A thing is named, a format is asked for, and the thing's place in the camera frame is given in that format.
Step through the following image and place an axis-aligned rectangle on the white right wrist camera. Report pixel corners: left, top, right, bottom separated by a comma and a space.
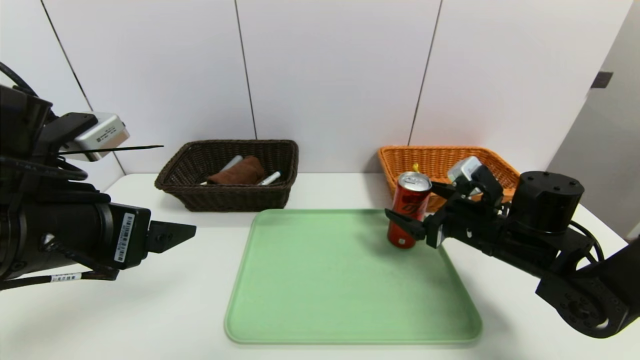
447, 156, 505, 203

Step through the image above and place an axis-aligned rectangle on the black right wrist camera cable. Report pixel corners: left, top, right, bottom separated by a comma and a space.
570, 220, 606, 266

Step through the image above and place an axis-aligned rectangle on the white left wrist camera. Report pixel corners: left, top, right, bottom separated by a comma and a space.
61, 112, 131, 163

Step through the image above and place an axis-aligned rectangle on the orange wicker basket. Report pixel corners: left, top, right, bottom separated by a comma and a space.
377, 145, 522, 213

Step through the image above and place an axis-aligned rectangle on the thin black zip tie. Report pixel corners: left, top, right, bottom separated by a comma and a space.
60, 144, 165, 155

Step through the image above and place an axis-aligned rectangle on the red soda can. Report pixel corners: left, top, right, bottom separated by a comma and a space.
387, 171, 433, 250

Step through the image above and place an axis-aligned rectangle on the dark brown wicker basket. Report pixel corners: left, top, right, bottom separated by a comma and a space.
154, 139, 300, 212

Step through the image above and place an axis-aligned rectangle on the light green plastic tray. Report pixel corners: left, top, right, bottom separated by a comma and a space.
223, 208, 484, 345

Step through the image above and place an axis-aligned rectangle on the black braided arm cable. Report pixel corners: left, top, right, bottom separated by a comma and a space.
0, 270, 121, 292

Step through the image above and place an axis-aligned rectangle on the white peeler with grey handle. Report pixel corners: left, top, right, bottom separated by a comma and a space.
199, 154, 244, 186

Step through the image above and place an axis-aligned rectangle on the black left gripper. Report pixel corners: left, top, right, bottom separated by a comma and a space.
39, 202, 197, 271

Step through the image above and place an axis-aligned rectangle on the brown towel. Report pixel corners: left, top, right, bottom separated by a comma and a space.
206, 155, 267, 186

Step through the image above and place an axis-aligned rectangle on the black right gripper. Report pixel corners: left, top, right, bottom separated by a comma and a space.
384, 181, 501, 256

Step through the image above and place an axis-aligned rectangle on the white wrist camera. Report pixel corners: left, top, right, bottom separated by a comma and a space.
61, 112, 131, 163
447, 156, 505, 203

